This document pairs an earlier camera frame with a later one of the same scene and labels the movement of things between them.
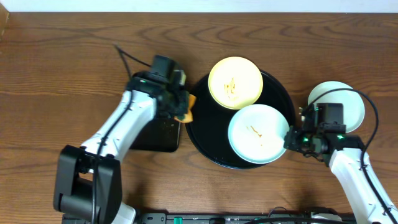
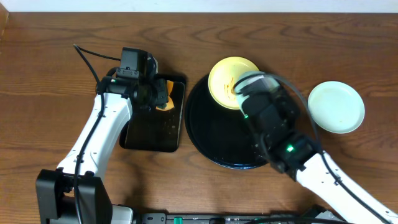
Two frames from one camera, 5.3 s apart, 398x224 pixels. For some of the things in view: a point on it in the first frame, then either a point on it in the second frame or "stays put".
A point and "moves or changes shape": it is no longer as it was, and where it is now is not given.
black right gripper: [291, 140] -> [284, 101]
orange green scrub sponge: [188, 116] moves or changes shape
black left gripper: [179, 101] -> [162, 94]
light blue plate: [256, 133] -> [272, 81]
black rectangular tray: [161, 135] stays put
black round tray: [209, 131] stays put
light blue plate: [353, 107] stays put
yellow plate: [235, 83] stays put
